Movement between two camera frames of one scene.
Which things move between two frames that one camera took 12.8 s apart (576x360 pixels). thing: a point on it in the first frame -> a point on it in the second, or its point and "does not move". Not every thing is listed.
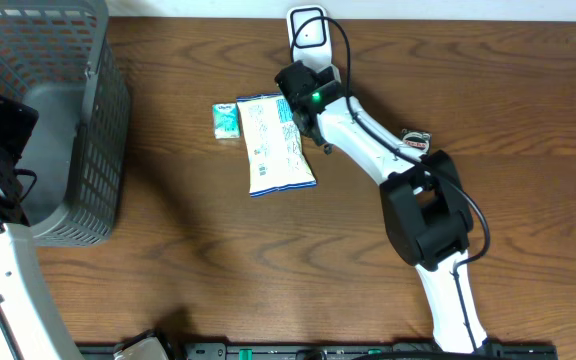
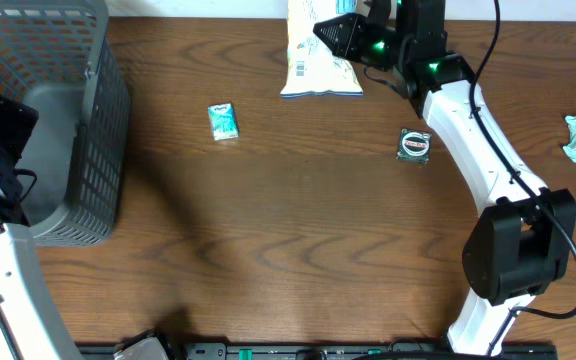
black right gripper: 316,141 -> 343,44
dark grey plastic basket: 57,57 does not move
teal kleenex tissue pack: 226,119 does not move
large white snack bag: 277,156 -> 313,67
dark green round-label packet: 416,139 does not move
